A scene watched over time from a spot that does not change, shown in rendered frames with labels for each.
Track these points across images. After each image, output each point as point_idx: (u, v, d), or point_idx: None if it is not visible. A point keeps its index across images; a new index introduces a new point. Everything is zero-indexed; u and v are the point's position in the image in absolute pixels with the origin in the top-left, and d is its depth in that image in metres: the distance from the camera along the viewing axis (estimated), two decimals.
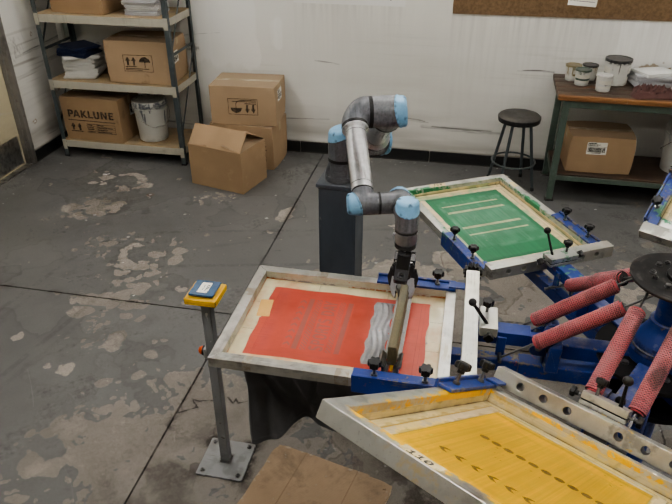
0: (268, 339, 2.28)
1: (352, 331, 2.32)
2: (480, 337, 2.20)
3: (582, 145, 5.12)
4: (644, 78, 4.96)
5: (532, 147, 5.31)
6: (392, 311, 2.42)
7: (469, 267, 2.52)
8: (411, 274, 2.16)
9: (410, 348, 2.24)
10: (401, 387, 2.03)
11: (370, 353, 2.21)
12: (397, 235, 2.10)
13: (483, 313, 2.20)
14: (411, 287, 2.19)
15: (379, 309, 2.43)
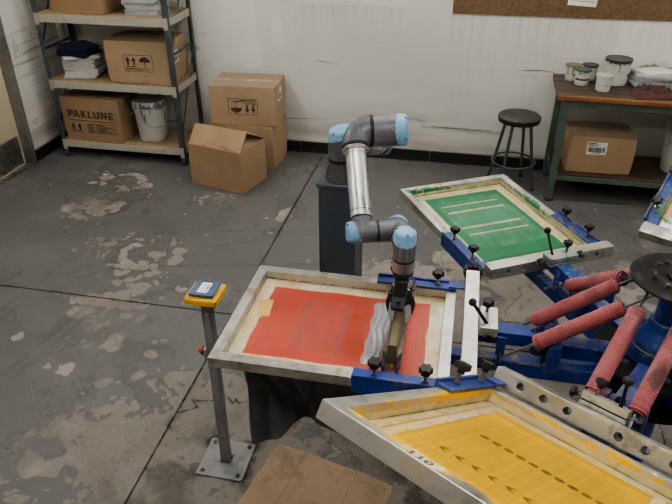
0: (268, 339, 2.28)
1: (352, 331, 2.32)
2: (480, 337, 2.20)
3: (582, 145, 5.12)
4: (644, 78, 4.96)
5: (532, 147, 5.31)
6: None
7: (469, 267, 2.52)
8: (408, 301, 2.21)
9: (410, 348, 2.24)
10: (401, 387, 2.03)
11: (370, 353, 2.21)
12: (395, 263, 2.15)
13: (483, 313, 2.20)
14: (408, 313, 2.25)
15: (379, 309, 2.43)
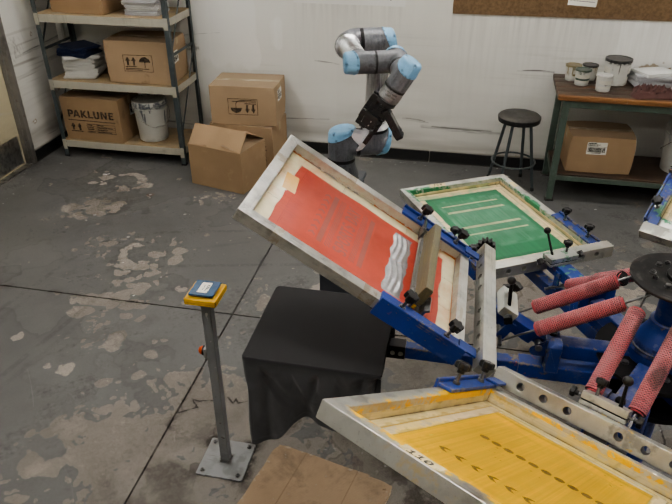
0: (294, 218, 2.01)
1: (373, 251, 2.13)
2: None
3: (582, 145, 5.12)
4: (644, 78, 4.96)
5: (532, 147, 5.31)
6: (409, 249, 2.27)
7: (487, 241, 2.44)
8: None
9: None
10: (423, 331, 1.90)
11: (390, 282, 2.04)
12: (399, 96, 2.12)
13: (506, 294, 2.15)
14: None
15: (398, 240, 2.26)
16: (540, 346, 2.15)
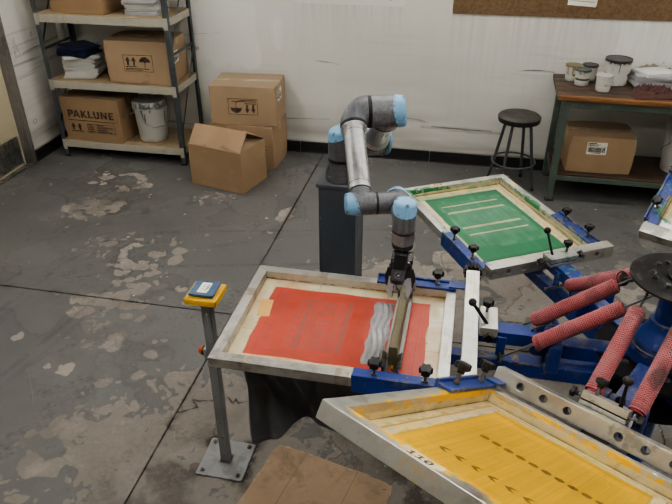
0: (268, 339, 2.28)
1: (352, 331, 2.32)
2: (480, 337, 2.20)
3: (582, 145, 5.12)
4: (644, 78, 4.96)
5: (532, 147, 5.31)
6: (392, 311, 2.42)
7: (469, 267, 2.52)
8: (408, 274, 2.16)
9: (410, 348, 2.24)
10: (401, 387, 2.03)
11: (370, 353, 2.21)
12: (394, 235, 2.10)
13: (483, 313, 2.20)
14: (408, 287, 2.19)
15: (379, 309, 2.43)
16: None
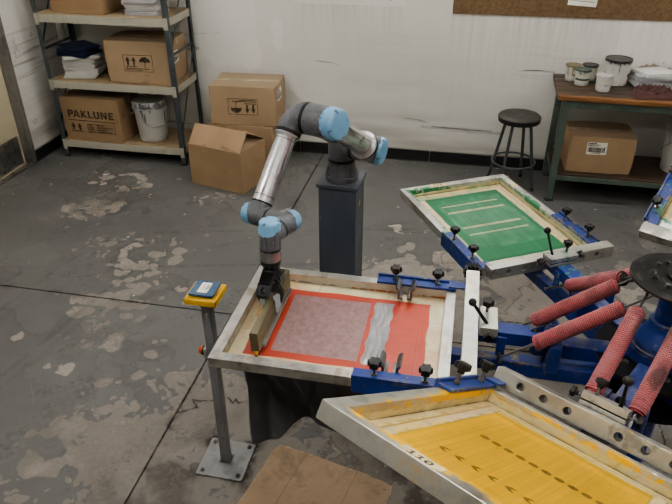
0: (268, 340, 2.28)
1: (352, 331, 2.32)
2: (480, 337, 2.20)
3: (582, 145, 5.12)
4: (644, 78, 4.96)
5: (532, 147, 5.31)
6: (392, 311, 2.42)
7: (469, 267, 2.52)
8: (276, 290, 2.29)
9: (410, 348, 2.24)
10: (401, 387, 2.03)
11: (370, 353, 2.21)
12: (260, 253, 2.23)
13: (483, 313, 2.20)
14: (277, 302, 2.32)
15: (379, 309, 2.43)
16: None
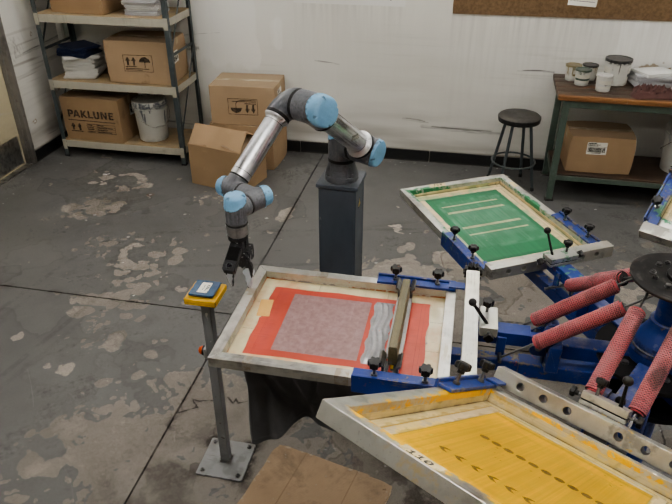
0: (268, 339, 2.28)
1: (352, 331, 2.32)
2: (480, 337, 2.20)
3: (582, 145, 5.12)
4: (644, 78, 4.96)
5: (532, 147, 5.31)
6: (392, 311, 2.42)
7: (469, 267, 2.52)
8: (245, 264, 2.28)
9: (410, 348, 2.24)
10: (401, 387, 2.03)
11: (370, 353, 2.21)
12: (227, 227, 2.22)
13: (483, 313, 2.20)
14: (248, 277, 2.31)
15: (379, 309, 2.43)
16: None
